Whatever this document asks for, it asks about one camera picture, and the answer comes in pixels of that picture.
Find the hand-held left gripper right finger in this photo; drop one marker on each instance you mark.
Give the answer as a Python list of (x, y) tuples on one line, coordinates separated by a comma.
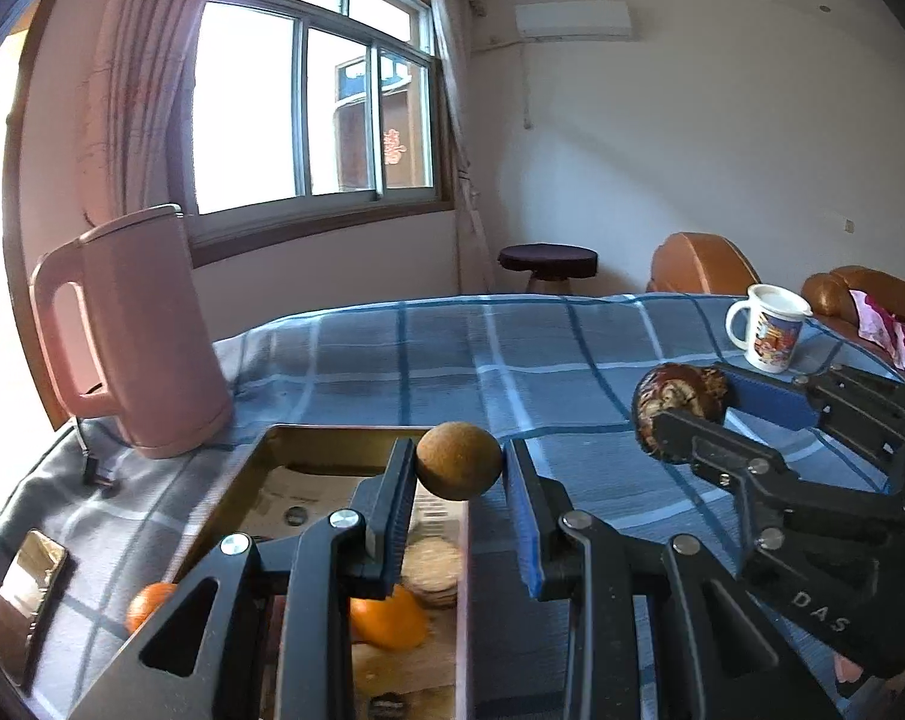
[(527, 525)]

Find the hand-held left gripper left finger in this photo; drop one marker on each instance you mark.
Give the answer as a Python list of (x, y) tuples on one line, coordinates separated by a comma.
[(389, 517)]

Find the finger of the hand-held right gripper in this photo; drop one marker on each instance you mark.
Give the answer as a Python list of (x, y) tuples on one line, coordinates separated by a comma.
[(771, 399), (722, 457)]

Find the brown longan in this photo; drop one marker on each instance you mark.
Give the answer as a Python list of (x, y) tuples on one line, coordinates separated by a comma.
[(458, 461)]

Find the large orange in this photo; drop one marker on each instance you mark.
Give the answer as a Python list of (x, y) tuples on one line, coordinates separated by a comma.
[(392, 619)]

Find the gold metal tin box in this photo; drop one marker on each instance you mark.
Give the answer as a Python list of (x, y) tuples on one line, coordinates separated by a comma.
[(310, 450)]

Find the small orange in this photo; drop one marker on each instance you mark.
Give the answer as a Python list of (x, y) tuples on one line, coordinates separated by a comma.
[(149, 604)]

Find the person's right hand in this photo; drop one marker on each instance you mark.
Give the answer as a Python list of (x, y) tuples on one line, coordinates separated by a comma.
[(850, 679)]

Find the white cartoon mug with lid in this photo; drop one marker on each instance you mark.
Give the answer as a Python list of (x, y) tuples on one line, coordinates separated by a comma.
[(775, 337)]

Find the printed paper leaflet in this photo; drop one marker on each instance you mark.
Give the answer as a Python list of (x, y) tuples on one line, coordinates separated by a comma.
[(302, 499)]

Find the brown leather sofa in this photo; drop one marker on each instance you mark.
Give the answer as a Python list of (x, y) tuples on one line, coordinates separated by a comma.
[(835, 289)]

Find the pink floral cloth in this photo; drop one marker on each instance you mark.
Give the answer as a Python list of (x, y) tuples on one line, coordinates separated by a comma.
[(899, 334)]

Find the blue plaid tablecloth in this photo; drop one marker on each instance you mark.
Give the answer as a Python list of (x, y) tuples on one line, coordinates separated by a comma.
[(497, 360)]

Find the round dark stool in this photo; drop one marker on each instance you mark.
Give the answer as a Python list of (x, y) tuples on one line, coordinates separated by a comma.
[(548, 259)]

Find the pink electric kettle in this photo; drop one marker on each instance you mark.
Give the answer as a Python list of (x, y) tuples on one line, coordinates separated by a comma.
[(152, 330)]

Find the narrow pink curtain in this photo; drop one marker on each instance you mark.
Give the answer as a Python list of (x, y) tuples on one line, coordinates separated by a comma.
[(467, 187)]

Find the black smartphone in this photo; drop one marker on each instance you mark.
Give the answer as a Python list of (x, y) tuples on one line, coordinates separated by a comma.
[(29, 600)]

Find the red paper window decoration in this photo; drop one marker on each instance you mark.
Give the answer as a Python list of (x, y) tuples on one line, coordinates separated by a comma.
[(395, 146)]

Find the white air conditioner pipe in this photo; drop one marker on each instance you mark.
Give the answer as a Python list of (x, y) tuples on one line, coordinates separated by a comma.
[(525, 90)]

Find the white air conditioner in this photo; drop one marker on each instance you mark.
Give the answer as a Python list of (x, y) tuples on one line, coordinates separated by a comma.
[(572, 19)]

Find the sliding glass window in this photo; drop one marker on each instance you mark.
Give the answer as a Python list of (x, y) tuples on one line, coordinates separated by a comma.
[(250, 105)]

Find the wide pink curtain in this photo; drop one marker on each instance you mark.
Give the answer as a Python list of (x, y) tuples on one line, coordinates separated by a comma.
[(130, 90)]

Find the brown wooden door frame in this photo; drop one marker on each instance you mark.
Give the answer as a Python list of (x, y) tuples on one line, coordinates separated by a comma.
[(17, 240)]

